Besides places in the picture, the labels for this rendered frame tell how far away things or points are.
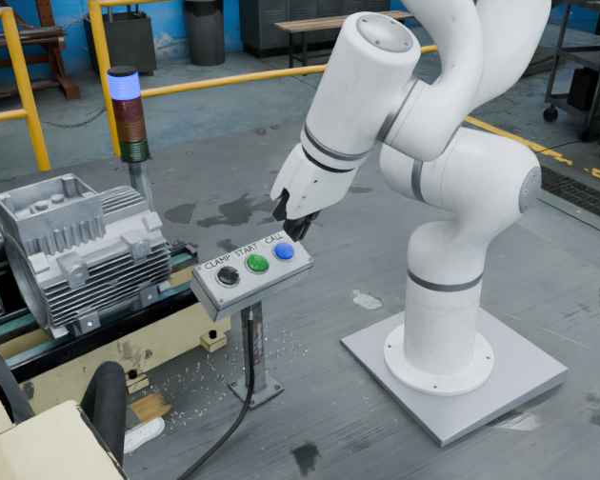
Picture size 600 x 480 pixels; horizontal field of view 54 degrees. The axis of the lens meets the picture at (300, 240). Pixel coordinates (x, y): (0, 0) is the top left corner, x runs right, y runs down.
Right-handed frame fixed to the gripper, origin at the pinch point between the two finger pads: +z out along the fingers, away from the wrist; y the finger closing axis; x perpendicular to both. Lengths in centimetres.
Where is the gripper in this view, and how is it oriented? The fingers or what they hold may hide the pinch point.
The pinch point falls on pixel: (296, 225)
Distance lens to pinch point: 82.2
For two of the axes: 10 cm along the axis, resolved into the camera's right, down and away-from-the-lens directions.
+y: -7.7, 3.3, -5.5
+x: 5.7, 7.4, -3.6
